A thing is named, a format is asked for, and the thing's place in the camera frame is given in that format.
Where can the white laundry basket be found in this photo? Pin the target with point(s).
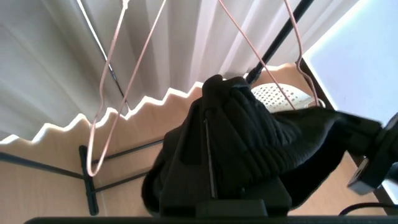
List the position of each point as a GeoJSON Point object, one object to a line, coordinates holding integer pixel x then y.
{"type": "Point", "coordinates": [280, 96]}

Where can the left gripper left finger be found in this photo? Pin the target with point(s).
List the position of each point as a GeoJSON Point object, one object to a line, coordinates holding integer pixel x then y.
{"type": "Point", "coordinates": [186, 174]}

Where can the beige curtain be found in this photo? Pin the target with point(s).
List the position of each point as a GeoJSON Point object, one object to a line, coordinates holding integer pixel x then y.
{"type": "Point", "coordinates": [46, 62]}

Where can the thin grey curtain wand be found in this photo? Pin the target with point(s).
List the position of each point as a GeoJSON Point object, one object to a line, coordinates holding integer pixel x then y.
{"type": "Point", "coordinates": [102, 51]}

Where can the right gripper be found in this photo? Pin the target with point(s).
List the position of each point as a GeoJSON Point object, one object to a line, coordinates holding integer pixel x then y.
{"type": "Point", "coordinates": [390, 146]}

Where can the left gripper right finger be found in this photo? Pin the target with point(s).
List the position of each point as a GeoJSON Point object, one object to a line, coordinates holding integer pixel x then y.
{"type": "Point", "coordinates": [276, 196]}

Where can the black shorts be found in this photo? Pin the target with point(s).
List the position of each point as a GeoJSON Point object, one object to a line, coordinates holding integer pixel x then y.
{"type": "Point", "coordinates": [255, 133]}

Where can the black clothes rack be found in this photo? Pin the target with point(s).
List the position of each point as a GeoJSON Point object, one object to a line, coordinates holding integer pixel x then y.
{"type": "Point", "coordinates": [88, 186]}

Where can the pink clothes hanger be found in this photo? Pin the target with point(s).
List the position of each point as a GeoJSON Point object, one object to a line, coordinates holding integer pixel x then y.
{"type": "Point", "coordinates": [300, 46]}
{"type": "Point", "coordinates": [101, 93]}

